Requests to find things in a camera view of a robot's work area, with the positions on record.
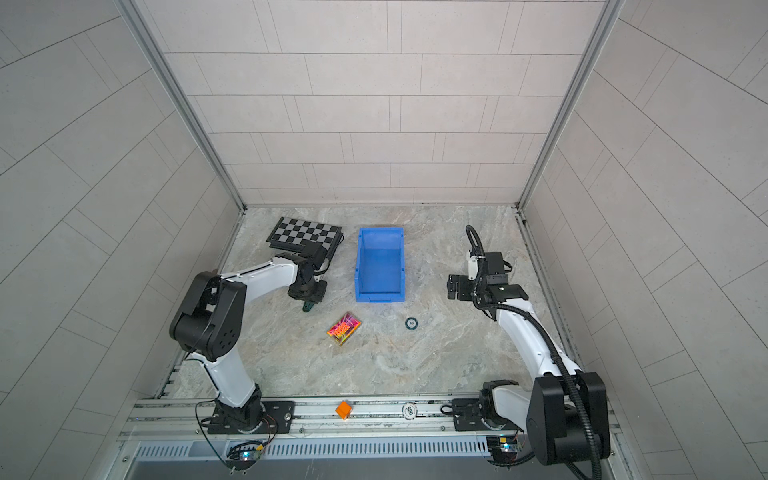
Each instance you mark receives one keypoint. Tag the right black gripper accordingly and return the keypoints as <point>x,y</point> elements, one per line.
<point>464,281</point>

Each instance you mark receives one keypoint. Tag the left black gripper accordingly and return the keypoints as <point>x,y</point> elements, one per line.
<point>317,298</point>

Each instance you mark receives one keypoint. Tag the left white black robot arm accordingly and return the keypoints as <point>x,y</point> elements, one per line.
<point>209,322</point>

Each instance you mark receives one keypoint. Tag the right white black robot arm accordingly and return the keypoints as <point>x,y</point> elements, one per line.
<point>565,414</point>

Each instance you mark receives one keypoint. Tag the blue plastic bin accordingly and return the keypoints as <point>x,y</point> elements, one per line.
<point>380,265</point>

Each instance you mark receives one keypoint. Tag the colourful holographic card box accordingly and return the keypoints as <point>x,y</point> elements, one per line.
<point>344,328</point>

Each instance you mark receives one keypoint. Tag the black white checkerboard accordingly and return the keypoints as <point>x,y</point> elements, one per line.
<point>289,234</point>

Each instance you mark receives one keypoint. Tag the small black tape roll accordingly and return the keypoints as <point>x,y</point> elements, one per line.
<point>411,323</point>

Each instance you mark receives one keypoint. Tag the orange cube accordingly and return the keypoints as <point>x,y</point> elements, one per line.
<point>344,410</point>

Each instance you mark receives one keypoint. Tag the right circuit board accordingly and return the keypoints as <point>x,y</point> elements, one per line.
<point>504,452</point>

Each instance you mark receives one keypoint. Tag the circuit board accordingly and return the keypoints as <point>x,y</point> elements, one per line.
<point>504,452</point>
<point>243,456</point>

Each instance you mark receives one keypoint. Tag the left circuit board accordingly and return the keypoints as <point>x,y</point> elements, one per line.
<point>243,456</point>

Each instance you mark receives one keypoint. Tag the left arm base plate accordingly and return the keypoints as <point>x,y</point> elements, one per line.
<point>262,417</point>

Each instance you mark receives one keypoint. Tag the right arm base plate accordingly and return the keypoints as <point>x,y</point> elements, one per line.
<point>474,415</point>

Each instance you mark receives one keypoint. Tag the aluminium mounting rail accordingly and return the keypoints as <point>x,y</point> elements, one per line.
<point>314,418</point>

